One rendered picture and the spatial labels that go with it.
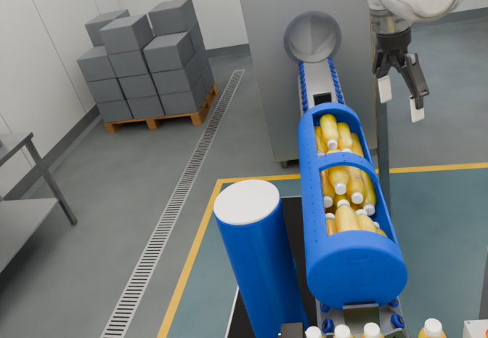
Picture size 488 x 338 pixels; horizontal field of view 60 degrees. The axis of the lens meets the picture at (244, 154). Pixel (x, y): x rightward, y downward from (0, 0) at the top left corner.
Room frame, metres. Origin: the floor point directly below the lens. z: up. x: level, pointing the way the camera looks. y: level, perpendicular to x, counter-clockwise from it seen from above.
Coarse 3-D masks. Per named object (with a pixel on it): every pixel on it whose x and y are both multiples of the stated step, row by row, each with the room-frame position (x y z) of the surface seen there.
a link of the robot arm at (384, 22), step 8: (376, 16) 0.90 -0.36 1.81; (384, 16) 0.88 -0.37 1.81; (392, 16) 0.88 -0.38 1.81; (376, 24) 0.91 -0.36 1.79; (384, 24) 0.89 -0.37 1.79; (392, 24) 0.88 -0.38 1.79; (400, 24) 0.88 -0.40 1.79; (408, 24) 0.88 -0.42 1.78; (376, 32) 0.91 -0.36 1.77; (384, 32) 0.89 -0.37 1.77; (392, 32) 0.88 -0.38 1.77
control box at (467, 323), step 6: (468, 324) 0.59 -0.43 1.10; (474, 324) 0.59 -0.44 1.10; (480, 324) 0.59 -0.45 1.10; (486, 324) 0.58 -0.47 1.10; (468, 330) 0.58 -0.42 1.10; (474, 330) 0.58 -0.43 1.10; (480, 330) 0.57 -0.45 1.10; (486, 330) 0.57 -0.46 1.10; (468, 336) 0.57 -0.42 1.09; (474, 336) 0.56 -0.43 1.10; (480, 336) 0.56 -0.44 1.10
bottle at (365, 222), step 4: (360, 216) 1.01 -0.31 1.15; (364, 216) 1.00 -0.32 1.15; (360, 220) 0.98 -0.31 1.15; (364, 220) 0.98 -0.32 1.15; (368, 220) 0.97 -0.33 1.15; (372, 220) 0.98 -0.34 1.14; (360, 224) 0.97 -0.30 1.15; (364, 224) 0.96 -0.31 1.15; (368, 224) 0.96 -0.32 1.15; (372, 224) 0.96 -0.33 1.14; (360, 228) 0.95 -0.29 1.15; (364, 228) 0.94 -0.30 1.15; (368, 228) 0.94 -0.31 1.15; (372, 228) 0.94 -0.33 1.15; (376, 232) 0.93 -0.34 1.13
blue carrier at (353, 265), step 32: (352, 128) 1.63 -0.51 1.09; (320, 160) 1.25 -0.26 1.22; (352, 160) 1.20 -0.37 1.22; (320, 192) 1.09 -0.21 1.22; (320, 224) 0.95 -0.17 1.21; (384, 224) 1.04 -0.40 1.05; (320, 256) 0.83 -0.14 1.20; (352, 256) 0.81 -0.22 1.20; (384, 256) 0.79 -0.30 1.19; (320, 288) 0.83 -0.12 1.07; (352, 288) 0.81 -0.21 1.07; (384, 288) 0.79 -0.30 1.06
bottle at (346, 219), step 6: (342, 204) 1.04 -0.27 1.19; (348, 204) 1.03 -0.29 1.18; (336, 210) 1.02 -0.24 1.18; (342, 210) 0.99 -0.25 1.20; (348, 210) 0.99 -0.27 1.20; (336, 216) 0.99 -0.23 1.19; (342, 216) 0.97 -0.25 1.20; (348, 216) 0.96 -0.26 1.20; (354, 216) 0.96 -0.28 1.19; (336, 222) 0.97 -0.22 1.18; (342, 222) 0.94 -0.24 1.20; (348, 222) 0.93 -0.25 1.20; (354, 222) 0.93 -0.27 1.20; (336, 228) 0.95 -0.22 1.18; (342, 228) 0.92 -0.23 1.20; (348, 228) 0.91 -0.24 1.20; (354, 228) 0.91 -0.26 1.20
